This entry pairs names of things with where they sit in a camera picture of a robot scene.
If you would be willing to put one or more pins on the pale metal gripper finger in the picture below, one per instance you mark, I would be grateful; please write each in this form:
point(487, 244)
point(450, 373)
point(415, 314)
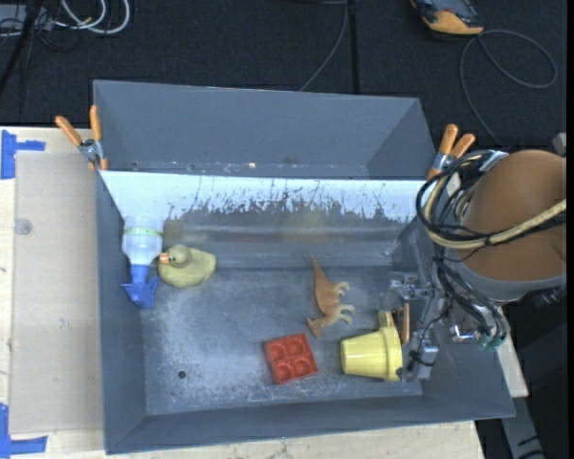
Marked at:
point(408, 288)
point(426, 354)

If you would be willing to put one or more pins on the yellow plastic cup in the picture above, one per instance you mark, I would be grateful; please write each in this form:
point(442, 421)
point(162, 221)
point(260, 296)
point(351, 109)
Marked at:
point(368, 354)

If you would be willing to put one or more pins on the orange toy dinosaur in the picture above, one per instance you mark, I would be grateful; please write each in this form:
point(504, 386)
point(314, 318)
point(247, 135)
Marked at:
point(327, 299)

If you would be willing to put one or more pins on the red square building brick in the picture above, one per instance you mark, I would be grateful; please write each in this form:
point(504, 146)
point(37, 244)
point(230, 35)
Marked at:
point(291, 359)

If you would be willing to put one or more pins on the grey metal bin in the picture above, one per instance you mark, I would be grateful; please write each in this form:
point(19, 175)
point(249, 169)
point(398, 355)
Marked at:
point(229, 333)

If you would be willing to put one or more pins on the yellow rubber duck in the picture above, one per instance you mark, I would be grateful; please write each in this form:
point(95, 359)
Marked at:
point(189, 270)

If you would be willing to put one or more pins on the clear spray bottle blue nozzle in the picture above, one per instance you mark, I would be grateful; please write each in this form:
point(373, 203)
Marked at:
point(141, 249)

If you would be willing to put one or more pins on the pale wood flat board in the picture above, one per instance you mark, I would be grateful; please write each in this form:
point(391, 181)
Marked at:
point(52, 304)

